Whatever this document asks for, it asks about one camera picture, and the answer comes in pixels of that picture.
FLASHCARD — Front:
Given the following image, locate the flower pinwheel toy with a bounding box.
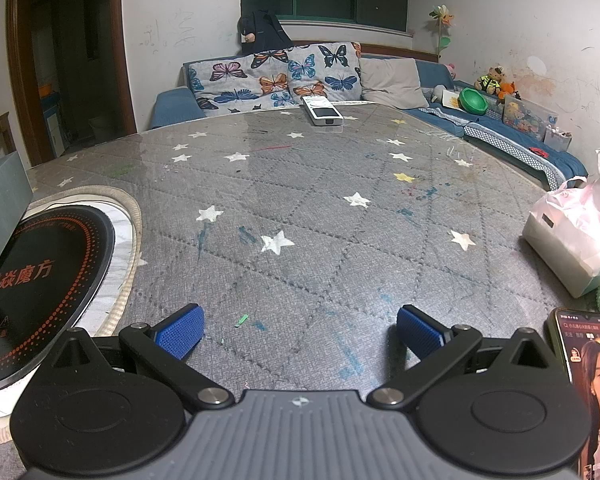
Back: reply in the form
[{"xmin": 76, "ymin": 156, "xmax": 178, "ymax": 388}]
[{"xmin": 428, "ymin": 5, "xmax": 455, "ymax": 64}]

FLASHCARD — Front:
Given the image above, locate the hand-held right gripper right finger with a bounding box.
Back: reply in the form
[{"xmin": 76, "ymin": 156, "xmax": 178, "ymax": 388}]
[{"xmin": 367, "ymin": 304, "xmax": 556, "ymax": 408}]

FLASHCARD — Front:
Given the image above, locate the black round induction cooktop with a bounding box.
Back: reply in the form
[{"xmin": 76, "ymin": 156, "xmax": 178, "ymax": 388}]
[{"xmin": 0, "ymin": 205, "xmax": 117, "ymax": 394}]

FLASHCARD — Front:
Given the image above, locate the green plastic bowl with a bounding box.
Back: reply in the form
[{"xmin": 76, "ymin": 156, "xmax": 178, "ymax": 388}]
[{"xmin": 458, "ymin": 87, "xmax": 490, "ymax": 115}]

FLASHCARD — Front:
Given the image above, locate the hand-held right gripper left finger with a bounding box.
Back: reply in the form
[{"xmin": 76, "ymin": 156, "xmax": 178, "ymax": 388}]
[{"xmin": 47, "ymin": 303, "xmax": 236, "ymax": 408}]

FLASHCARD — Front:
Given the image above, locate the blue sofa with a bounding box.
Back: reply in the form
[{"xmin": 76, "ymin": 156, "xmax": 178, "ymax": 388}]
[{"xmin": 150, "ymin": 55, "xmax": 589, "ymax": 192}]

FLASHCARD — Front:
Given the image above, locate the wooden door frame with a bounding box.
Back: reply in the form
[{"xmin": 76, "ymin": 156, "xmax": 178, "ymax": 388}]
[{"xmin": 5, "ymin": 0, "xmax": 139, "ymax": 167}]

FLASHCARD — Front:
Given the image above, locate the small clear plastic box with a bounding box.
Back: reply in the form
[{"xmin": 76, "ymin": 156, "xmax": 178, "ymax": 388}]
[{"xmin": 544, "ymin": 125, "xmax": 574, "ymax": 154}]

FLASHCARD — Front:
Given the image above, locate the tissue pack in pink bag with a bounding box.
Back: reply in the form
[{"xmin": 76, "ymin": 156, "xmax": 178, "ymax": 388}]
[{"xmin": 522, "ymin": 147, "xmax": 600, "ymax": 299}]

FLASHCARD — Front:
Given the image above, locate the clear plastic storage box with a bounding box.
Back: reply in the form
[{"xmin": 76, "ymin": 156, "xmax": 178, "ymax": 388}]
[{"xmin": 502, "ymin": 95, "xmax": 561, "ymax": 141}]

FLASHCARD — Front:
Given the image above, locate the grey pillow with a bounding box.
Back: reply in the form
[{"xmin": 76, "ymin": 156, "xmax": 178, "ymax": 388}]
[{"xmin": 359, "ymin": 57, "xmax": 430, "ymax": 110}]

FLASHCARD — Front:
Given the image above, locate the orange plush toy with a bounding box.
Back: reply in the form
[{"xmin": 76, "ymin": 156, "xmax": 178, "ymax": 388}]
[{"xmin": 497, "ymin": 80, "xmax": 524, "ymax": 104}]

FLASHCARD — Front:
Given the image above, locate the dark hanging bag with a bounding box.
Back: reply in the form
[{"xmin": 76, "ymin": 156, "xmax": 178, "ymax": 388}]
[{"xmin": 237, "ymin": 8, "xmax": 294, "ymax": 56}]

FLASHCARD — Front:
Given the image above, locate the butterfly-patterned pillow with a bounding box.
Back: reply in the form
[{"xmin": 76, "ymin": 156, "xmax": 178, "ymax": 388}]
[{"xmin": 185, "ymin": 42, "xmax": 364, "ymax": 114}]

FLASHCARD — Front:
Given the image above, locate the dark grey cardboard box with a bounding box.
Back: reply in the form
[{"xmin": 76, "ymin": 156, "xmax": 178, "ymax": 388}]
[{"xmin": 0, "ymin": 151, "xmax": 35, "ymax": 286}]

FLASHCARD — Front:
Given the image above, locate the white bucket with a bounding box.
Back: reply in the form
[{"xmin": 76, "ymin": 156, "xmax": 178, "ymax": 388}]
[{"xmin": 88, "ymin": 115, "xmax": 110, "ymax": 144}]

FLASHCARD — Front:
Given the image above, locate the white remote control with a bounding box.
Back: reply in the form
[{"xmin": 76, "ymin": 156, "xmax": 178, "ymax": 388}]
[{"xmin": 301, "ymin": 95, "xmax": 345, "ymax": 129}]

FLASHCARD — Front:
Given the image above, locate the plush teddy bear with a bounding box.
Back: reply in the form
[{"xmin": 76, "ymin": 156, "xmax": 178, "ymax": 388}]
[{"xmin": 475, "ymin": 65, "xmax": 506, "ymax": 96}]

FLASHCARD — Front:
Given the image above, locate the smartphone with lit screen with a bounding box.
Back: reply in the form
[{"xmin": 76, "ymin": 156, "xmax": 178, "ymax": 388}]
[{"xmin": 547, "ymin": 306, "xmax": 600, "ymax": 480}]

